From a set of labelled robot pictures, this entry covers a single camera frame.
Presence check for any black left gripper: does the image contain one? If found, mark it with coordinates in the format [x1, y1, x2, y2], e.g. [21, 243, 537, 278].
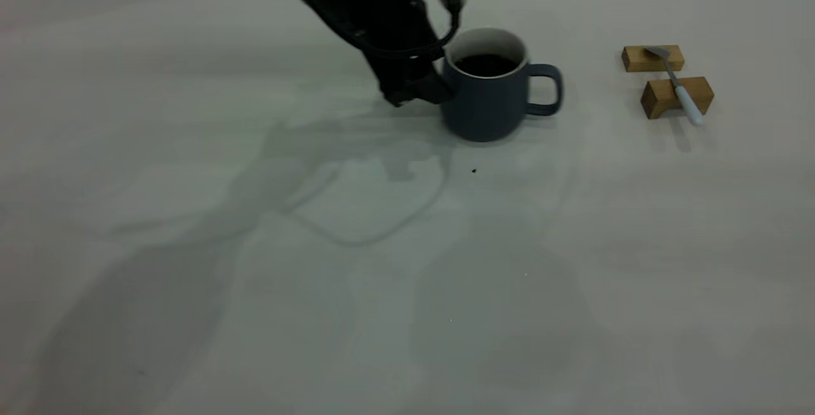
[347, 0, 456, 108]

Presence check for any grey ceramic cup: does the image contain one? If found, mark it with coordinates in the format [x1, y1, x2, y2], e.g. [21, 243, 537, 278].
[441, 27, 564, 143]

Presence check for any metal spoon white handle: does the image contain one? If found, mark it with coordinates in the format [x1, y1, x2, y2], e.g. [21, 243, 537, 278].
[643, 46, 704, 127]

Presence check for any dark coffee liquid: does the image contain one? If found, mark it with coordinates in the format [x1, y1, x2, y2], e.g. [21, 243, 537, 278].
[455, 53, 520, 77]

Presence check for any flat wooden block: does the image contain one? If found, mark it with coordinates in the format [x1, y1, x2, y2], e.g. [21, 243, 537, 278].
[622, 45, 685, 73]

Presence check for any arched wooden block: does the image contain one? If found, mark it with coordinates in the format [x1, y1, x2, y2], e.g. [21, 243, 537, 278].
[641, 76, 715, 120]

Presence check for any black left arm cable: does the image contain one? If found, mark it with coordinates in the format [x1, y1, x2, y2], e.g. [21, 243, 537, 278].
[360, 0, 462, 59]

